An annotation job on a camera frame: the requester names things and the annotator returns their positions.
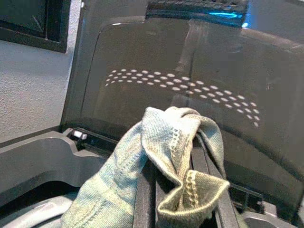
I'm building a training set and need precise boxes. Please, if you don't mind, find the tinted glass washer lid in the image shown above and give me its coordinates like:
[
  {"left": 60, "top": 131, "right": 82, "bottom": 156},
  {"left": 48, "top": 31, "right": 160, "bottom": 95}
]
[{"left": 59, "top": 0, "right": 304, "bottom": 216}]

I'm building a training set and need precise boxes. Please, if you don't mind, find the pale green knit garment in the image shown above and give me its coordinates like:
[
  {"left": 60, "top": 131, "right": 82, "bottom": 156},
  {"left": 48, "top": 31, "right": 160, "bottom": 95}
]
[{"left": 61, "top": 106, "right": 231, "bottom": 228}]

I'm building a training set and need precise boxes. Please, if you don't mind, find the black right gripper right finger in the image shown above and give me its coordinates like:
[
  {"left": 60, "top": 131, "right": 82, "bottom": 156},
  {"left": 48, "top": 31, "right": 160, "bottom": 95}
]
[{"left": 190, "top": 136, "right": 239, "bottom": 228}]

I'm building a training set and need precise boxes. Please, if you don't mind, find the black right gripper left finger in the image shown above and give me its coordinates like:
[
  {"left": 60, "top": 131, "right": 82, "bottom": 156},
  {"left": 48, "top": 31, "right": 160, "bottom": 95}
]
[{"left": 132, "top": 160, "right": 172, "bottom": 228}]

